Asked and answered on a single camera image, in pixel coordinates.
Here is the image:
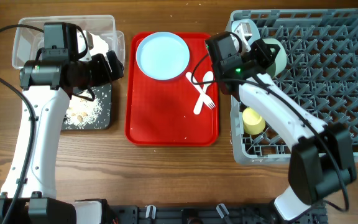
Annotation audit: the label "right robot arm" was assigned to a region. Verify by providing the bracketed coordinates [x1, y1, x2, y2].
[205, 31, 357, 223]

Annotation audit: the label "rice and food leftovers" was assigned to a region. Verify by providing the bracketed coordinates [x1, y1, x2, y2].
[63, 88, 111, 128]

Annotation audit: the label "white plastic spoon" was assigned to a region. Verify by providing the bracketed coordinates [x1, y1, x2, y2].
[193, 71, 215, 115]

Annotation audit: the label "red serving tray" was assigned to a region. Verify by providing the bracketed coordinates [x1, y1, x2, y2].
[124, 32, 219, 146]

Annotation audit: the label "light blue plate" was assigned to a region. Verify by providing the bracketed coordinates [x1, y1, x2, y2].
[135, 32, 190, 81]

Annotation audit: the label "white napkin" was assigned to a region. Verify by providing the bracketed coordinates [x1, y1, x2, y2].
[84, 31, 109, 60]

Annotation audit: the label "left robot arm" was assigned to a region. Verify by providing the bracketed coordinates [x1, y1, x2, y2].
[0, 22, 124, 223]

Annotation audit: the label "green bowl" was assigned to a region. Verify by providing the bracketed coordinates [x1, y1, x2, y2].
[263, 38, 287, 78]

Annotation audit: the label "clear plastic bin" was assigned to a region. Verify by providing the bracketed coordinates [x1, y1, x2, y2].
[12, 15, 125, 70]

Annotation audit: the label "black plastic tray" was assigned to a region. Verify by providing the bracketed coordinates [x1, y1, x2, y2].
[61, 82, 114, 131]

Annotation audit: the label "white plastic fork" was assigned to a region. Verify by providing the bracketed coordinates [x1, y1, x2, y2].
[185, 72, 204, 95]

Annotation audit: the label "yellow plastic cup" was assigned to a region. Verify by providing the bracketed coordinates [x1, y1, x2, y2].
[242, 108, 265, 135]

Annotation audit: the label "grey dishwasher rack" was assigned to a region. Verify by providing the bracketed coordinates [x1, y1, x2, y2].
[226, 9, 358, 162]

